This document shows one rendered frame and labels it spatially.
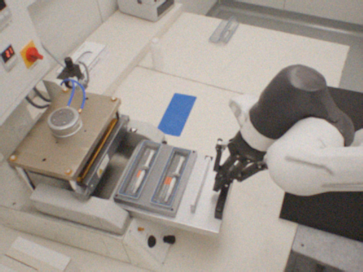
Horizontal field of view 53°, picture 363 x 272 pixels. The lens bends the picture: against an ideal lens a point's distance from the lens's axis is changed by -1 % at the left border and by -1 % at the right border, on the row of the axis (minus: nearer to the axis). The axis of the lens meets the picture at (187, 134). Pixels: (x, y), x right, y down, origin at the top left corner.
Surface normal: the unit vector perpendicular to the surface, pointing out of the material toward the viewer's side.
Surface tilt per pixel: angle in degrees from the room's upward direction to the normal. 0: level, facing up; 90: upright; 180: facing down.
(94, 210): 0
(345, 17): 90
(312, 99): 86
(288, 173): 69
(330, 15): 90
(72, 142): 0
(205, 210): 0
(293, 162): 58
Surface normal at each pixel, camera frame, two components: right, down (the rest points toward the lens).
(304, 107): -0.01, 0.81
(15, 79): 0.96, 0.19
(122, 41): -0.04, -0.66
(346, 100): -0.27, 0.00
